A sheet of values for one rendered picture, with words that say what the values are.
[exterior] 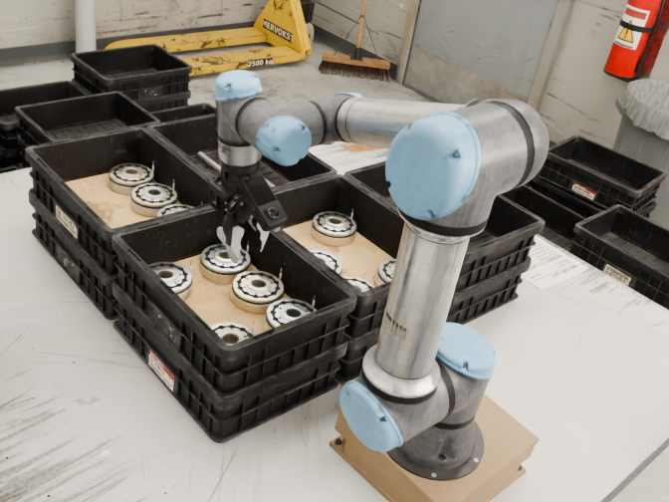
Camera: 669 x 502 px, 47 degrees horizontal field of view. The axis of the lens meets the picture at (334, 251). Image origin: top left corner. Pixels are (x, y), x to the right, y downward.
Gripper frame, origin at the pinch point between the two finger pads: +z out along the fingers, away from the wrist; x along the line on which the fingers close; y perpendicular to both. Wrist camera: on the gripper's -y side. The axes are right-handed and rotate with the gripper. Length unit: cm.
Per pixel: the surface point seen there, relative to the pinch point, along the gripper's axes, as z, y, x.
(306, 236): 15.2, 13.3, -25.1
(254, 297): 8.9, -2.5, 0.8
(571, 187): 67, 29, -171
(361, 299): 4.1, -19.4, -11.6
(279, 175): 17, 40, -38
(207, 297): 10.9, 5.0, 6.8
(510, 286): 27, -19, -62
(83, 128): 50, 148, -31
